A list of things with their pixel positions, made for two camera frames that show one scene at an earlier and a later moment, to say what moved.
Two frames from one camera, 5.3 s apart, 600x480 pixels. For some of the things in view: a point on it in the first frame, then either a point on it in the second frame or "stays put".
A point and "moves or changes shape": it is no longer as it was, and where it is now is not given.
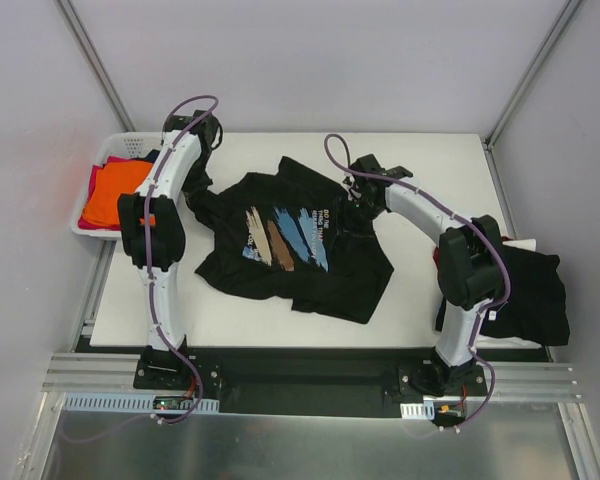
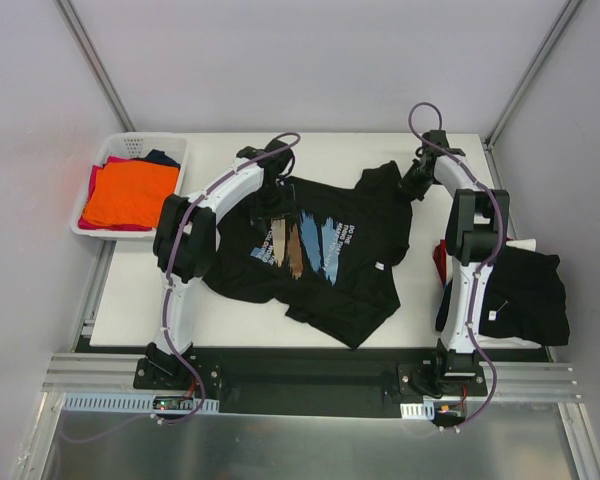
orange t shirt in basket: x=112 y=180 stays put
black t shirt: x=294 y=234 moves or changes shape
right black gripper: x=358 y=198 to x=410 y=185
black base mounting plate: x=314 y=382 stays put
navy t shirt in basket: x=153 y=154 stays put
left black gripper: x=196 y=179 to x=268 y=216
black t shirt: x=537 y=307 stays put
